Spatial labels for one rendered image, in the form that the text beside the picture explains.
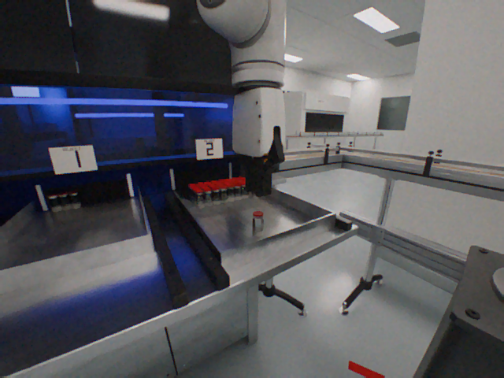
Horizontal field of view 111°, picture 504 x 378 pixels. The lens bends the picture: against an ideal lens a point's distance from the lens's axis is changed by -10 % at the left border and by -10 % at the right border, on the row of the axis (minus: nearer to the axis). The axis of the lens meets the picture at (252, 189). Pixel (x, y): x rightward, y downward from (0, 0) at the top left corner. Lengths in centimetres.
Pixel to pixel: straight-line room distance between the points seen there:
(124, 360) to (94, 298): 65
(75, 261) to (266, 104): 36
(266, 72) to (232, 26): 7
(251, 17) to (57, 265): 42
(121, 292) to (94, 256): 9
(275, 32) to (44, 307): 46
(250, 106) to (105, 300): 33
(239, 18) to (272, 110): 11
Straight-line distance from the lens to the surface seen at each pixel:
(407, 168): 118
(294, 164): 101
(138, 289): 33
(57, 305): 36
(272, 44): 33
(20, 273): 41
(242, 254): 31
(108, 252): 38
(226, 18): 28
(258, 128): 30
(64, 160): 61
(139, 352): 97
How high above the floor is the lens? 109
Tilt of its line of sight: 18 degrees down
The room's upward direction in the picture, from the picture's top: straight up
